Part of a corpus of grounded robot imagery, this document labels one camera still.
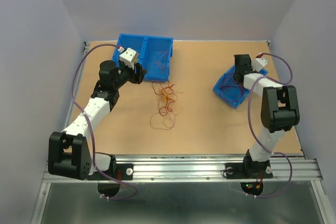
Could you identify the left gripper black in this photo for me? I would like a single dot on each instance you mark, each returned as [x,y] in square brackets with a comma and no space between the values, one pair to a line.
[136,78]

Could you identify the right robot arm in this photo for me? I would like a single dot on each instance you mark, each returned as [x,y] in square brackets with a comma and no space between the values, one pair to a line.
[279,114]

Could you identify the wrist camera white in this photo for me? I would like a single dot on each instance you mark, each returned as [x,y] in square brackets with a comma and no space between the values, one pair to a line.
[259,62]
[129,57]

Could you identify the aluminium left rail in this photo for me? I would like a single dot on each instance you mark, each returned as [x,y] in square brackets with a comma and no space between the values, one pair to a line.
[75,83]

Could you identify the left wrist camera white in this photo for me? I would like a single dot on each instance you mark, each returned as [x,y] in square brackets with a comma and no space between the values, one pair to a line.
[129,57]

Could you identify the blue bin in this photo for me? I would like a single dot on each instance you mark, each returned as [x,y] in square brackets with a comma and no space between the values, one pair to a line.
[228,90]
[157,56]
[136,42]

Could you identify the aluminium rail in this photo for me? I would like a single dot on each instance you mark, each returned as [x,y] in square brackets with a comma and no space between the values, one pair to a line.
[75,83]
[210,168]

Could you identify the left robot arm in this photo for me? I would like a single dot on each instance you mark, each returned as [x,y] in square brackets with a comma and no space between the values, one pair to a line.
[68,151]

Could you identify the aluminium front rail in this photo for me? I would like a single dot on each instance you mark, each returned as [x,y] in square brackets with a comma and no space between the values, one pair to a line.
[210,168]

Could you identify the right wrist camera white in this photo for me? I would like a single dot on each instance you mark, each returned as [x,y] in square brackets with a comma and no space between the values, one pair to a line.
[259,62]

